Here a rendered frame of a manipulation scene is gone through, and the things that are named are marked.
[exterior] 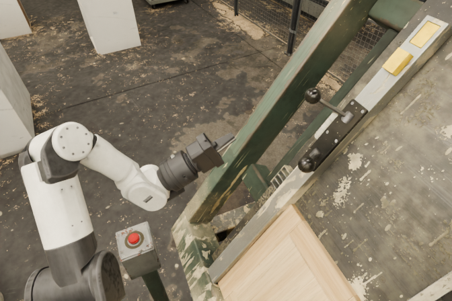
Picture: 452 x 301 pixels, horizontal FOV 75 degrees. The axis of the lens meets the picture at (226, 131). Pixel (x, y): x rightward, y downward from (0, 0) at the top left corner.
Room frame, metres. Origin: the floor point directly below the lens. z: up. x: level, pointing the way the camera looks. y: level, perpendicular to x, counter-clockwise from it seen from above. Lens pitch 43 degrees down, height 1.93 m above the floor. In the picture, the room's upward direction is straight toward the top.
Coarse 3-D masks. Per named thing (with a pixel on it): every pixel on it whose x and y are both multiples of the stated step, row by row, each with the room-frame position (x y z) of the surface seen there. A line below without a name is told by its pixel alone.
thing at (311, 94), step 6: (312, 90) 0.54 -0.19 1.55; (318, 90) 0.54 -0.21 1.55; (306, 96) 0.54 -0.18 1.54; (312, 96) 0.53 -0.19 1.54; (318, 96) 0.53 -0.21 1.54; (312, 102) 0.53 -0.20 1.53; (324, 102) 0.53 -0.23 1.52; (330, 108) 0.53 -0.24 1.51; (336, 108) 0.53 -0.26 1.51; (342, 114) 0.52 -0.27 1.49; (348, 114) 0.52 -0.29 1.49; (342, 120) 0.52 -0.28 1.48; (348, 120) 0.51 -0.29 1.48
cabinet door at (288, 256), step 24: (288, 216) 0.43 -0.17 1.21; (264, 240) 0.40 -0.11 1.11; (288, 240) 0.38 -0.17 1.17; (312, 240) 0.35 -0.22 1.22; (240, 264) 0.38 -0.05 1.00; (264, 264) 0.35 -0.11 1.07; (288, 264) 0.32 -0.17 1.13; (312, 264) 0.30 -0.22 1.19; (240, 288) 0.32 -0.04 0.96; (264, 288) 0.30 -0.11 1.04; (288, 288) 0.28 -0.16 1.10; (312, 288) 0.26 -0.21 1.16; (336, 288) 0.24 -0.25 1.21
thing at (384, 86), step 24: (408, 48) 0.58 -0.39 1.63; (432, 48) 0.56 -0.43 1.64; (384, 72) 0.57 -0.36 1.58; (408, 72) 0.54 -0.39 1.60; (360, 96) 0.56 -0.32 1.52; (384, 96) 0.53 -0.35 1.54; (288, 192) 0.47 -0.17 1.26; (264, 216) 0.45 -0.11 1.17; (240, 240) 0.43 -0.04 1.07; (216, 264) 0.40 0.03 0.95
